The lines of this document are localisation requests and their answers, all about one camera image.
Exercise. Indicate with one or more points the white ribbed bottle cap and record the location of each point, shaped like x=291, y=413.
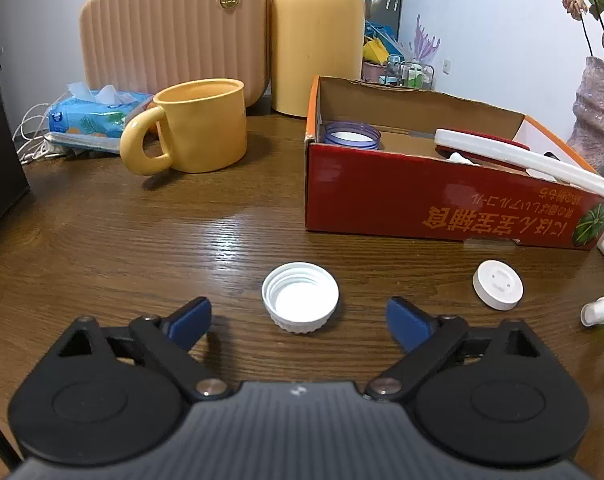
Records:
x=300, y=300

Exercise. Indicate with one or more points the clear purple round lid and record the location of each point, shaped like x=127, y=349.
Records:
x=352, y=136

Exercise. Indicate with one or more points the blue and yellow plastic pile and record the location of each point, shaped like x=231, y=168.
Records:
x=376, y=47

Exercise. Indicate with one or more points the black box-shaped object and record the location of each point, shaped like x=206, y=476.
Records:
x=2, y=110

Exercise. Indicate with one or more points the pink ribbed suitcase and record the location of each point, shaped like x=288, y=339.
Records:
x=172, y=35

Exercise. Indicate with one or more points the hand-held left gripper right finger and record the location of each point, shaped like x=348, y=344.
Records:
x=406, y=322

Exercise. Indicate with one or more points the orange and white cardboard box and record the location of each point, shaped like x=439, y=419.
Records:
x=406, y=195

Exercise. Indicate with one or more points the yellow mug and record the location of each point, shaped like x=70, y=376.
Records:
x=202, y=125

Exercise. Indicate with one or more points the white and red oblong brush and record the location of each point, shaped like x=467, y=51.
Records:
x=521, y=157

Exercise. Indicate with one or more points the white round disc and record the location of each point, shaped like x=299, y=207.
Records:
x=498, y=286

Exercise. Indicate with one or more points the pink textured vase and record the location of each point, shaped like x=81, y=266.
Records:
x=599, y=110

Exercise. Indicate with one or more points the yellow thermos jug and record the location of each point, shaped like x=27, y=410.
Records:
x=317, y=45

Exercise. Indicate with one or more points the white triangular plastic piece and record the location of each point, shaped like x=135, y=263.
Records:
x=461, y=158

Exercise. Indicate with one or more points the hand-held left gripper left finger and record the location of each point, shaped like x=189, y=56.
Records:
x=189, y=320

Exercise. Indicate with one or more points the blue tissue pack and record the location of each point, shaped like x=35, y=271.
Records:
x=97, y=117

